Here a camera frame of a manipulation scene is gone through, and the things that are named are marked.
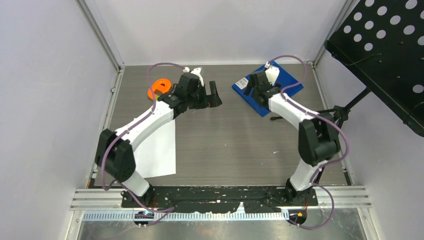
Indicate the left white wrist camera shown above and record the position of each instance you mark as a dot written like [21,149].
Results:
[195,71]

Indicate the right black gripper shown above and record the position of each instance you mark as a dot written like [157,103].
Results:
[248,89]

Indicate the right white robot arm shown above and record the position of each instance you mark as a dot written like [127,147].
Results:
[318,140]

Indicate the aluminium frame rail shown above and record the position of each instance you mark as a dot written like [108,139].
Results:
[337,196]

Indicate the black perforated music stand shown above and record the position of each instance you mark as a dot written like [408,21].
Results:
[381,42]

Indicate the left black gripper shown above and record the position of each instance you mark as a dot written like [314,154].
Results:
[211,101]

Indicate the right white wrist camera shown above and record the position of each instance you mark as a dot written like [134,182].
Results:
[272,72]

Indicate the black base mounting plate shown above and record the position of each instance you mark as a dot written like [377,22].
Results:
[219,199]

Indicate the orange letter e block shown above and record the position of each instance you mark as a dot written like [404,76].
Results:
[159,87]

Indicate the white paper sheets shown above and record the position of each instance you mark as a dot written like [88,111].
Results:
[156,156]

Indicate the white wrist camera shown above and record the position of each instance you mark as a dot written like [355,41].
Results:
[272,72]
[195,71]

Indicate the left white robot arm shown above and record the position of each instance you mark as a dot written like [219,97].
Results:
[118,151]

